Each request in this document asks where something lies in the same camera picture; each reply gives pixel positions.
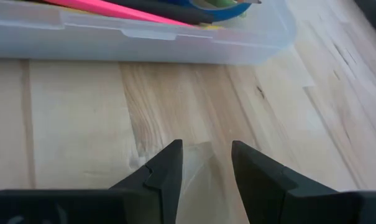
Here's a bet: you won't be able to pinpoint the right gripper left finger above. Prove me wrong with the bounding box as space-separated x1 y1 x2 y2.
109 139 184 224

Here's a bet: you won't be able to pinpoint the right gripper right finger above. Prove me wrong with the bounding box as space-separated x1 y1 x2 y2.
231 139 337 224

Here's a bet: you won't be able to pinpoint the blue-handled scissors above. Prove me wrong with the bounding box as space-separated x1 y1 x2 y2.
162 0 252 22

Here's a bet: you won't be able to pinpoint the pink crayon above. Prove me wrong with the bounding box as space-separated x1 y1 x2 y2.
44 0 195 27

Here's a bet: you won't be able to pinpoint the clear box with orange lid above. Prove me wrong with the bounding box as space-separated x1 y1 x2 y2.
0 0 297 66

